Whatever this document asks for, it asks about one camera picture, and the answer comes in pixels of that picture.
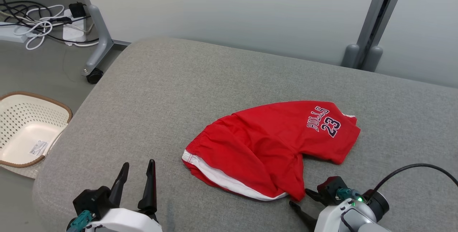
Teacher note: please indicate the long white power strip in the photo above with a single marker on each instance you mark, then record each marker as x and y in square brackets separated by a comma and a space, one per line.
[12, 33]

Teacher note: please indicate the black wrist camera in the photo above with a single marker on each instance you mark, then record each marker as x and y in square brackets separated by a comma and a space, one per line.
[331, 187]
[91, 201]

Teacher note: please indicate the red shorts with white stripes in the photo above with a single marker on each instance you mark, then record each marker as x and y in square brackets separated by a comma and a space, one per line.
[268, 146]

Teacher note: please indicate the cream perforated laundry basket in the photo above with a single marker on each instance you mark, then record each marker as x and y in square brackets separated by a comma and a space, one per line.
[28, 142]

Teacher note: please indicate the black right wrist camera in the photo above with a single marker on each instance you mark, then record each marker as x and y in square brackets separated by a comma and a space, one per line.
[331, 187]

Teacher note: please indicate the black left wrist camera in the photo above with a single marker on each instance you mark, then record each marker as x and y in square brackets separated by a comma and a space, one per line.
[91, 201]

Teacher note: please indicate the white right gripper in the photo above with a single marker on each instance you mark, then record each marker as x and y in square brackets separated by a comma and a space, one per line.
[340, 217]

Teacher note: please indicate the black power adapter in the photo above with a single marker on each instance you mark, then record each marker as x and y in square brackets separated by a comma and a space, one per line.
[77, 10]

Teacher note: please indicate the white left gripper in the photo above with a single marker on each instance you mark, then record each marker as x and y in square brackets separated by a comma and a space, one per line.
[125, 223]

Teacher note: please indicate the grey desk leg with caster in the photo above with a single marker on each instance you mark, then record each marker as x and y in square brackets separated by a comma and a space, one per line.
[102, 42]

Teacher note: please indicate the grey partition post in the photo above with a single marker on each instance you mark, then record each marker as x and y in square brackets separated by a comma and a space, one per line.
[375, 28]

